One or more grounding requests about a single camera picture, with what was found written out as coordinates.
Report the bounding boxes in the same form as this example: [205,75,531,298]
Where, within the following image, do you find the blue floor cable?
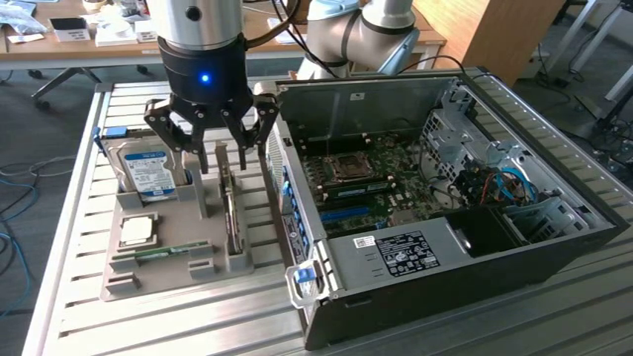
[0,177,38,320]

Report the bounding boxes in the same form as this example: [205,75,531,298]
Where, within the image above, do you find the silver chipset heatsink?
[388,211,420,228]

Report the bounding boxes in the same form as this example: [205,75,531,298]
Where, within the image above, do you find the perforated metal disk bay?
[419,107,495,179]

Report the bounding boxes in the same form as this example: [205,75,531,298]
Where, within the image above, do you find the wooden cabinet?
[411,0,567,87]

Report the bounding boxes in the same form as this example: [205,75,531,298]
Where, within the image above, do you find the white round container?
[97,19,133,40]

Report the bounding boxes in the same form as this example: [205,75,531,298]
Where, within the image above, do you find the white box with black top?
[47,16,93,43]

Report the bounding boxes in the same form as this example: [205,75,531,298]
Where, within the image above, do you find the green motherboard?
[295,135,466,238]

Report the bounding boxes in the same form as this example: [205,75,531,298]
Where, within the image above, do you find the wooden desk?
[0,0,448,71]

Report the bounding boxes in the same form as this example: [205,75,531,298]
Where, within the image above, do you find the grey power supply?
[323,217,470,292]

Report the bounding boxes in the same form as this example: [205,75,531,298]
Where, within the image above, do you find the black open PC case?
[251,72,630,352]

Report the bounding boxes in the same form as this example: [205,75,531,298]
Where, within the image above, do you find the blue wire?
[496,168,538,205]

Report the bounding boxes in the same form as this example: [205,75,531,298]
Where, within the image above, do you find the green graphics card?
[214,142,247,257]

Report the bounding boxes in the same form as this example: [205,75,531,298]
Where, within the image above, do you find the white paper stack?
[266,16,309,45]

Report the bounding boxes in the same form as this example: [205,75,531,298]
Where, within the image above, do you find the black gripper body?
[157,35,255,122]

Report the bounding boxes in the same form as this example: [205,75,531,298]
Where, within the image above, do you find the white box with label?
[133,19,158,44]

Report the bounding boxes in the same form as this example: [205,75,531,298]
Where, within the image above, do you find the green RAM stick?
[110,240,209,260]
[325,180,394,201]

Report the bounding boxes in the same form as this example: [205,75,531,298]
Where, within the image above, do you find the white card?
[5,33,45,45]

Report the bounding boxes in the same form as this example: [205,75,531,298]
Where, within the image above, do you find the dark desk leg with caster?
[29,66,102,111]

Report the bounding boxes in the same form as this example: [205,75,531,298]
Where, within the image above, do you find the grey metal disk bay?
[500,196,592,244]

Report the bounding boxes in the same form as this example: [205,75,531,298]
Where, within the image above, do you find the clear plastic bag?
[0,10,49,35]

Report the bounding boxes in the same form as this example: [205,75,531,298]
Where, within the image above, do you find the blue expansion slot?
[319,206,370,224]

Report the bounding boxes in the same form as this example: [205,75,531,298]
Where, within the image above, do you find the grey parts rack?
[97,148,255,302]

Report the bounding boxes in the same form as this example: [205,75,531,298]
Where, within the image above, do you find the silver CPU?
[117,216,155,246]

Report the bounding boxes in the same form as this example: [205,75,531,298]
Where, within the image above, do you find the metal CPU socket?
[319,151,376,185]

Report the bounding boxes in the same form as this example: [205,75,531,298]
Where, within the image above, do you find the black plastic shroud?
[443,207,530,259]

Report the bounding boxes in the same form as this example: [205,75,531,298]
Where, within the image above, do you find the white flat box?
[93,31,139,48]

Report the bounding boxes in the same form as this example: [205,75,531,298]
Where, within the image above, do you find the hard disk with blue label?
[91,125,191,203]

